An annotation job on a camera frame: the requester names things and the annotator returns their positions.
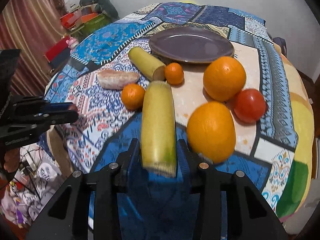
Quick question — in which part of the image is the long yellow sugarcane piece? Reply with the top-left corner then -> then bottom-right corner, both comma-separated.
140,81 -> 177,178

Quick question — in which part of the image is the peeled pomelo segment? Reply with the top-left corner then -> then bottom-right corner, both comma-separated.
97,69 -> 140,90

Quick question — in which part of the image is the small tangerine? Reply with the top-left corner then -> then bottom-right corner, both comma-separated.
121,83 -> 145,111
164,62 -> 184,86

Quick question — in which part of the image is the large orange front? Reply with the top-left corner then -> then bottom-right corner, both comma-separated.
186,101 -> 236,164

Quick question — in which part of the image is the large orange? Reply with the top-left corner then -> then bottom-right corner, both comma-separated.
186,101 -> 236,164
203,56 -> 246,102

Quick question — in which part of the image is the short yellow sugarcane piece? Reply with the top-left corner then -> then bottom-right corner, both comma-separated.
128,47 -> 166,81

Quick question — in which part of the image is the red tomato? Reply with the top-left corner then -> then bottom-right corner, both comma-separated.
233,88 -> 267,124

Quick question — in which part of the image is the yellow green blanket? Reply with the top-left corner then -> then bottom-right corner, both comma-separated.
274,44 -> 315,222

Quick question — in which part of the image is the red gift box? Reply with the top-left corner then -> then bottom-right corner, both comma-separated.
44,35 -> 71,69

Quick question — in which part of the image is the pink rabbit toy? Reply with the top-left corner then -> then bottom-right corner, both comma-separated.
66,37 -> 79,50

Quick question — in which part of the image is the brown striped curtain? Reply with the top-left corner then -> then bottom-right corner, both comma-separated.
1,0 -> 66,95

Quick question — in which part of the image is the green storage box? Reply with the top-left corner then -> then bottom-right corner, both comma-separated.
70,14 -> 111,42

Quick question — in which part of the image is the orange box in bin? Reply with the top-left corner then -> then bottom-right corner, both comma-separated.
60,11 -> 98,29

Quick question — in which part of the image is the grey plush toy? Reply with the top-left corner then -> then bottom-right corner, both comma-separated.
79,0 -> 119,22

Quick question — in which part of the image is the dark purple oval plate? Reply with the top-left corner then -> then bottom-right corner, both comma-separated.
149,27 -> 234,64

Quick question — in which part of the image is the blue patchwork bed cover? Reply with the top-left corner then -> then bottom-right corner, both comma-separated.
46,2 -> 298,239

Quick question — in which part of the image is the grey backpack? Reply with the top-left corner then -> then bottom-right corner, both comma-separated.
272,37 -> 287,56

